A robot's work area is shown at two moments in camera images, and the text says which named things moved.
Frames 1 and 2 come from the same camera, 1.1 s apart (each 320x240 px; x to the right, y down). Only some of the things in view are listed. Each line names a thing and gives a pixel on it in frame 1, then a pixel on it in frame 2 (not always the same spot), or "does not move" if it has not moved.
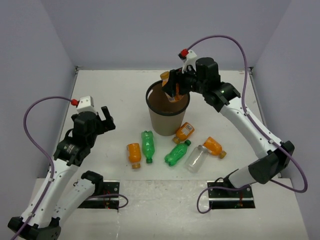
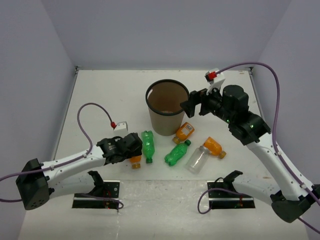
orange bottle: x=214 y=147 does not move
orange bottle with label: x=183 y=133 does not move
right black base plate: x=223 y=198 does not move
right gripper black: x=170 y=87 to x=196 y=97
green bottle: x=148 y=145 does not move
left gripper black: x=106 y=124 to x=136 y=152
